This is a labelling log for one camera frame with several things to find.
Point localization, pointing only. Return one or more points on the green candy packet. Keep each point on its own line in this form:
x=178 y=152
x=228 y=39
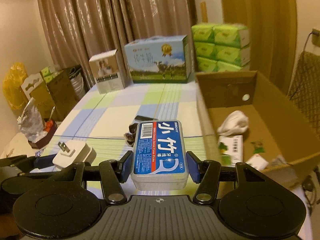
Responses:
x=258 y=147

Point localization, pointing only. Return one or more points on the blue milk carton box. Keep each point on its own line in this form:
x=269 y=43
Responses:
x=157 y=60

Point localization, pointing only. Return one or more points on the yellow plastic bag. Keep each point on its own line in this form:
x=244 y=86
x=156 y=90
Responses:
x=13 y=85

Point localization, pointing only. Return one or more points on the green and white box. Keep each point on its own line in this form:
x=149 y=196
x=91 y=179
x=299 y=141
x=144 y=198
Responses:
x=231 y=150

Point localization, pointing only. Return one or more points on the dark small packet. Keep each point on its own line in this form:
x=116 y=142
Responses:
x=130 y=135

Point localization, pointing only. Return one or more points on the clear plastic bag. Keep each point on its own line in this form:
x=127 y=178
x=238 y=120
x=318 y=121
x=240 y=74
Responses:
x=31 y=122

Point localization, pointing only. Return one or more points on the dark wooden box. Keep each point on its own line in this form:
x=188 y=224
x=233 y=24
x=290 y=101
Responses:
x=43 y=136

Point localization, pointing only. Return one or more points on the checked tablecloth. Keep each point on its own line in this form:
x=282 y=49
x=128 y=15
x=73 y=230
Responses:
x=112 y=110

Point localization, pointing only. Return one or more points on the white sock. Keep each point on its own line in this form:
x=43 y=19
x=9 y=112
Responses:
x=233 y=122

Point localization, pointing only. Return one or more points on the wooden door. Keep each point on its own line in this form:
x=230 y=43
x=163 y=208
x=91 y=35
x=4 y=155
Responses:
x=257 y=17

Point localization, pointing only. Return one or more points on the brown cardboard box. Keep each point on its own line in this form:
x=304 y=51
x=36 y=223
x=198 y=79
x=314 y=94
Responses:
x=250 y=120

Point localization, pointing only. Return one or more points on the brown curtain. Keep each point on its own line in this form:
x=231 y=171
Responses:
x=112 y=17

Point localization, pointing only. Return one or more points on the brown cardboard carton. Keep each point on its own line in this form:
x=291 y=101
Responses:
x=53 y=92

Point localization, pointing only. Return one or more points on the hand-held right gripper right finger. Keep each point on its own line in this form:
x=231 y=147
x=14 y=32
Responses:
x=192 y=167

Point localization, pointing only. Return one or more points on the white power adapter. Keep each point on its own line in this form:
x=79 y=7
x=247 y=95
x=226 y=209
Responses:
x=75 y=155

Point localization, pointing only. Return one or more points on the wall socket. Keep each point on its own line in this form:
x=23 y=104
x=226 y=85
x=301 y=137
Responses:
x=315 y=36

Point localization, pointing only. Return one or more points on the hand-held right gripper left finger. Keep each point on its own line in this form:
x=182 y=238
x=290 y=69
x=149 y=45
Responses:
x=127 y=166

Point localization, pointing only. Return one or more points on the quilted chair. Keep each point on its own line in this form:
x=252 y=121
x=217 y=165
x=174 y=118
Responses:
x=305 y=85

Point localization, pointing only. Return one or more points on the stack of green tissue packs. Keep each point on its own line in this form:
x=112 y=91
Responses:
x=220 y=47

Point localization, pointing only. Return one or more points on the small green tissue packs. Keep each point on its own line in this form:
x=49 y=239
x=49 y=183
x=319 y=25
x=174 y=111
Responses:
x=50 y=73

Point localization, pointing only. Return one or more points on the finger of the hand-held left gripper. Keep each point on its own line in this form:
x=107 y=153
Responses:
x=43 y=163
x=13 y=160

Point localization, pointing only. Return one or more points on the clear plastic floss box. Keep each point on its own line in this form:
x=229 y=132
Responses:
x=160 y=152

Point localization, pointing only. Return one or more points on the metal pot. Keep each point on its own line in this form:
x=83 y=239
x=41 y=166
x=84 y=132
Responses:
x=77 y=82

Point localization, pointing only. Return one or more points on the white product box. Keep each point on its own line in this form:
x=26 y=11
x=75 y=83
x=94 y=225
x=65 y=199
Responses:
x=107 y=71

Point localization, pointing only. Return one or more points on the small crumpled wrapper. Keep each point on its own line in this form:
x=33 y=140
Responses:
x=279 y=160

